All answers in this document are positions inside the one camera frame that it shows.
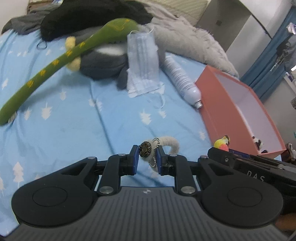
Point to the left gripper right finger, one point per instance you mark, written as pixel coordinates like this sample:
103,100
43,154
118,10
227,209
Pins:
181,169

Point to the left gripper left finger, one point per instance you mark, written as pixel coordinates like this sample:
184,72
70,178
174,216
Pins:
114,168

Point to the small panda plush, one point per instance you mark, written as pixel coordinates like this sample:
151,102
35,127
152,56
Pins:
259,144

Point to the pink feather toy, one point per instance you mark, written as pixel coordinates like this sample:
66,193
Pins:
223,143

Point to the light blue face mask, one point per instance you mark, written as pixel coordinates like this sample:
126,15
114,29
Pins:
143,65

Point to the person right hand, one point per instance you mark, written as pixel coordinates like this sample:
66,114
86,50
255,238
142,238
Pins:
286,222

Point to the orange cardboard box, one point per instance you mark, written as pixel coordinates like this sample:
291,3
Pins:
231,108

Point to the white spray can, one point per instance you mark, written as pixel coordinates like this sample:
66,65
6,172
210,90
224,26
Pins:
182,82

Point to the grey penguin plush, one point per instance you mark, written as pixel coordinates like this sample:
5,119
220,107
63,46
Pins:
105,61

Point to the blue curtain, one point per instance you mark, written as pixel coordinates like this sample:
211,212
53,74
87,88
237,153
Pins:
265,75

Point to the grey duvet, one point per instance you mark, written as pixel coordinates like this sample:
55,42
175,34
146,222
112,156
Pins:
173,26

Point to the long green plush stick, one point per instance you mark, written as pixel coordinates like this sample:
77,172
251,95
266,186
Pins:
114,31

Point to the black clothing pile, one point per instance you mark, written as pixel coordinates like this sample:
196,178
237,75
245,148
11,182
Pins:
73,16

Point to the dark grey blanket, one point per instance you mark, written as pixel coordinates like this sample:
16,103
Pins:
31,22

